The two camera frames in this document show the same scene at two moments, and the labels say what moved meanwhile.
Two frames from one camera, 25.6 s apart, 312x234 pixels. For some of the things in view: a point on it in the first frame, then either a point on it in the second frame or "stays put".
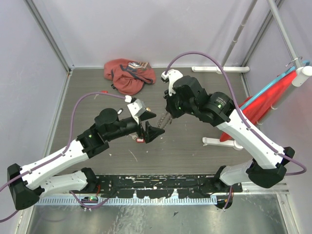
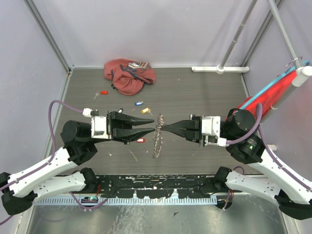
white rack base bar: [225, 69] stays put
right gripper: [169, 107] → [193, 130]
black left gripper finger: [147, 115] → [120, 120]
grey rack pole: [245, 20] stays put
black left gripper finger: [151, 132] → [128, 134]
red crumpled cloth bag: [128, 77] stays put
